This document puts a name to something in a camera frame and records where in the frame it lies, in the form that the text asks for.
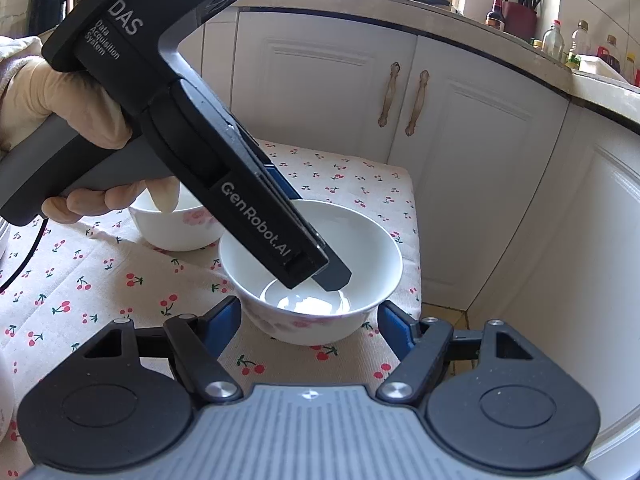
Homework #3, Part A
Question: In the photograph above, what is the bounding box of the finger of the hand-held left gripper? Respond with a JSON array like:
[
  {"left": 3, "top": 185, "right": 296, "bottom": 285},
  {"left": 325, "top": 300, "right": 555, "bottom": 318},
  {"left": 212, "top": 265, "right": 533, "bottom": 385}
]
[
  {"left": 257, "top": 157, "right": 326, "bottom": 251},
  {"left": 312, "top": 240, "right": 352, "bottom": 292}
]

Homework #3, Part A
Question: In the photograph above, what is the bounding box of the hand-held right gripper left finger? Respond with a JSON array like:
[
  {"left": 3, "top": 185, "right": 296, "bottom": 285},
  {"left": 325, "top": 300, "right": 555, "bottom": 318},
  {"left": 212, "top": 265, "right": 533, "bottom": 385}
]
[{"left": 82, "top": 296, "right": 242, "bottom": 405}]

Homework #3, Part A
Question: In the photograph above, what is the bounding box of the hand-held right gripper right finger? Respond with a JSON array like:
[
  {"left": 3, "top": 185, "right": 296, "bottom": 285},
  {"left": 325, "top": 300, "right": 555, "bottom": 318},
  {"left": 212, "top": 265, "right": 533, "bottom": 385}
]
[{"left": 377, "top": 301, "right": 536, "bottom": 405}]

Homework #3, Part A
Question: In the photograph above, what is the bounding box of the white floral bowl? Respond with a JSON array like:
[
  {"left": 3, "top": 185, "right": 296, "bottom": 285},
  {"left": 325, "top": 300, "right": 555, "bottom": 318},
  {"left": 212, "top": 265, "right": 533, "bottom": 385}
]
[
  {"left": 218, "top": 199, "right": 404, "bottom": 346},
  {"left": 127, "top": 187, "right": 227, "bottom": 252}
]

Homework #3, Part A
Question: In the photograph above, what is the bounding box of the person's left forearm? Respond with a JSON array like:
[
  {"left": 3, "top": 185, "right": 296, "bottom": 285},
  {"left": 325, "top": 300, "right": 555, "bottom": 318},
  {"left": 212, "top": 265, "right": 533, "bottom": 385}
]
[{"left": 0, "top": 34, "right": 45, "bottom": 126}]

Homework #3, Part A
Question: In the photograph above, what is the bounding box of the person's left hand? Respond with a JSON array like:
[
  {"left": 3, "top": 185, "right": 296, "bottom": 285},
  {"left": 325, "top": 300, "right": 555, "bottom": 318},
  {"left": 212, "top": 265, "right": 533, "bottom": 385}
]
[{"left": 0, "top": 55, "right": 182, "bottom": 226}]

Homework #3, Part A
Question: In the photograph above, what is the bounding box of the white kitchen cabinet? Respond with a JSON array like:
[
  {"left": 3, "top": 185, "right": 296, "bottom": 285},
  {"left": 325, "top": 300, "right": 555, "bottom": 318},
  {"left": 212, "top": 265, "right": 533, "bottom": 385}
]
[{"left": 190, "top": 5, "right": 640, "bottom": 480}]

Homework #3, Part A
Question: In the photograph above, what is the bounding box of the white cabinet door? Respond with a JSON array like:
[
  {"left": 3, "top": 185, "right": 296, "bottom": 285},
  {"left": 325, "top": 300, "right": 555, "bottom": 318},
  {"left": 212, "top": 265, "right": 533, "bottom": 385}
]
[
  {"left": 467, "top": 102, "right": 640, "bottom": 466},
  {"left": 387, "top": 35, "right": 571, "bottom": 311},
  {"left": 232, "top": 10, "right": 418, "bottom": 166}
]

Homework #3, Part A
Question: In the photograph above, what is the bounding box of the cherry print tablecloth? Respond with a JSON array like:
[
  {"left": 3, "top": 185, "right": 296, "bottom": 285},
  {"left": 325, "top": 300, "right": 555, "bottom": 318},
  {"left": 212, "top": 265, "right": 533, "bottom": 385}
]
[{"left": 0, "top": 140, "right": 423, "bottom": 480}]

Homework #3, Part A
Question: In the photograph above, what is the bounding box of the black air fryer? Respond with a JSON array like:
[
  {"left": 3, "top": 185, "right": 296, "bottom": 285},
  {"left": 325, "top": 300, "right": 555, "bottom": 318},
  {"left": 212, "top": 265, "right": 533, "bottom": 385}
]
[{"left": 27, "top": 0, "right": 77, "bottom": 36}]

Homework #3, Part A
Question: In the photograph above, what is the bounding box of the dark soy sauce bottle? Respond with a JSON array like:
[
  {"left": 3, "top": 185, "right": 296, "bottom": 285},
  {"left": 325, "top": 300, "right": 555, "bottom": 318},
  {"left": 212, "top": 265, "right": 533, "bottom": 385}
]
[{"left": 485, "top": 0, "right": 507, "bottom": 31}]

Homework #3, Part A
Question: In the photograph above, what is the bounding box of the red knife holder with knives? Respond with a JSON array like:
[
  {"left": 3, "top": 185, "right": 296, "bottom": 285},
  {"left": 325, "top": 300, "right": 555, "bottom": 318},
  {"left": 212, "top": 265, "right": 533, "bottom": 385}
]
[{"left": 501, "top": 0, "right": 543, "bottom": 37}]

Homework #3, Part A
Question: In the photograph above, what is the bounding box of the clear glass bottle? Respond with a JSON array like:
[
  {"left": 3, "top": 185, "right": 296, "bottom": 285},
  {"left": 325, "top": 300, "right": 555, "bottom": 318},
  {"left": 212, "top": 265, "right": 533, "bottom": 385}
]
[
  {"left": 542, "top": 20, "right": 566, "bottom": 61},
  {"left": 566, "top": 20, "right": 592, "bottom": 70}
]

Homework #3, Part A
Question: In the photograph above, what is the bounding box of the white plastic tray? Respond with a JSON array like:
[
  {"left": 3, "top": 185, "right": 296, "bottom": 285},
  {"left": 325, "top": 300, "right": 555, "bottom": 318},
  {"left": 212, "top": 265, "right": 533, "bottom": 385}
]
[{"left": 575, "top": 55, "right": 640, "bottom": 92}]

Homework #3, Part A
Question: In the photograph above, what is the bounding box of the red seasoning bottle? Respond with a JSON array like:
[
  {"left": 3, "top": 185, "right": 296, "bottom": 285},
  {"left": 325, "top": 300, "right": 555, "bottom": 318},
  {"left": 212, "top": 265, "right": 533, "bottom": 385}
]
[{"left": 596, "top": 35, "right": 622, "bottom": 75}]

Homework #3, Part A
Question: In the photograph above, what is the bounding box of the bronze cabinet handle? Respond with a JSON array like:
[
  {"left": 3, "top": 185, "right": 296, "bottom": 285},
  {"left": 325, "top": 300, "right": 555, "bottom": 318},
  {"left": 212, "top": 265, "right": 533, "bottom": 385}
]
[
  {"left": 377, "top": 62, "right": 402, "bottom": 128},
  {"left": 405, "top": 71, "right": 431, "bottom": 137}
]

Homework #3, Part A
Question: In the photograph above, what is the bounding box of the black cable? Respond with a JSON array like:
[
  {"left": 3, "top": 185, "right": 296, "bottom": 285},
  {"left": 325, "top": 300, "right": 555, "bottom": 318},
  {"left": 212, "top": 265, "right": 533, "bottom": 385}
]
[{"left": 0, "top": 216, "right": 52, "bottom": 292}]

